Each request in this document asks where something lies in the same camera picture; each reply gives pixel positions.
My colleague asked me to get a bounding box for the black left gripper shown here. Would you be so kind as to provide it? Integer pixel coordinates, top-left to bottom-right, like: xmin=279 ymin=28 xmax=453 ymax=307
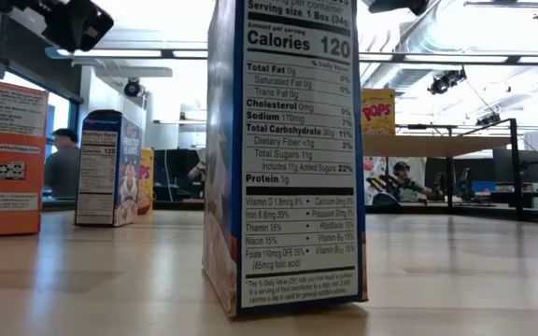
xmin=0 ymin=0 xmax=115 ymax=53

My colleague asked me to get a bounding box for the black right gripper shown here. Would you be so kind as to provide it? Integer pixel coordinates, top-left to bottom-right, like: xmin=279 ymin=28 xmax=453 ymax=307
xmin=366 ymin=0 xmax=432 ymax=17

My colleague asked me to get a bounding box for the yellow Corn Pops cereal box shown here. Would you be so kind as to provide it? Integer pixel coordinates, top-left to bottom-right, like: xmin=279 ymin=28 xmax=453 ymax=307
xmin=361 ymin=88 xmax=397 ymax=137
xmin=136 ymin=147 xmax=155 ymax=217

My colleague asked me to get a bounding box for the blue Frosted Flakes cereal box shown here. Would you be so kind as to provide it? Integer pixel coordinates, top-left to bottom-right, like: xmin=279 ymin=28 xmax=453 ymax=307
xmin=74 ymin=109 xmax=144 ymax=229
xmin=202 ymin=0 xmax=369 ymax=320

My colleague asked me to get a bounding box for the orange Mini-Wheats cereal box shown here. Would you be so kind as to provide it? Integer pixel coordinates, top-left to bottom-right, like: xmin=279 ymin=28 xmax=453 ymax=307
xmin=0 ymin=77 xmax=50 ymax=238

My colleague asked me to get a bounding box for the long ceiling light strip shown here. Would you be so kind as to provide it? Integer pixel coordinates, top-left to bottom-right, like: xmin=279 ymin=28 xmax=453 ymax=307
xmin=44 ymin=45 xmax=209 ymax=61
xmin=359 ymin=50 xmax=538 ymax=66

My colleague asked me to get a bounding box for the black ceiling spotlight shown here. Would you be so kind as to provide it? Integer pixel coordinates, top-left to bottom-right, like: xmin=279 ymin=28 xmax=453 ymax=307
xmin=122 ymin=77 xmax=143 ymax=98

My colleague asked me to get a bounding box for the person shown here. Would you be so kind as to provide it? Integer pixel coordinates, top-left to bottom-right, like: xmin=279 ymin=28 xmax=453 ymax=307
xmin=43 ymin=127 xmax=82 ymax=200
xmin=371 ymin=161 xmax=433 ymax=204
xmin=187 ymin=147 xmax=207 ymax=182

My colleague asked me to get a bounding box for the white cartoon print cloth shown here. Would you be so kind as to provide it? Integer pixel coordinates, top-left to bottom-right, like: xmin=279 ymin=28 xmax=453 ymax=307
xmin=363 ymin=156 xmax=428 ymax=205

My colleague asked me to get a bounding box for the black computer monitor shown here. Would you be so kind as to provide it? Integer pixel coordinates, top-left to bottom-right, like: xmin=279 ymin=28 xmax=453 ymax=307
xmin=492 ymin=147 xmax=538 ymax=184

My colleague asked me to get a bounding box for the black ceiling camera rig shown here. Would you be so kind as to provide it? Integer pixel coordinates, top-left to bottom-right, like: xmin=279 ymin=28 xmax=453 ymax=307
xmin=475 ymin=111 xmax=503 ymax=127
xmin=427 ymin=67 xmax=468 ymax=96

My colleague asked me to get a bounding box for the wooden shelf with black frame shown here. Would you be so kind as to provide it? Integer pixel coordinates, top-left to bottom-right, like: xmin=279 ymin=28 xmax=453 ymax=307
xmin=361 ymin=118 xmax=525 ymax=221

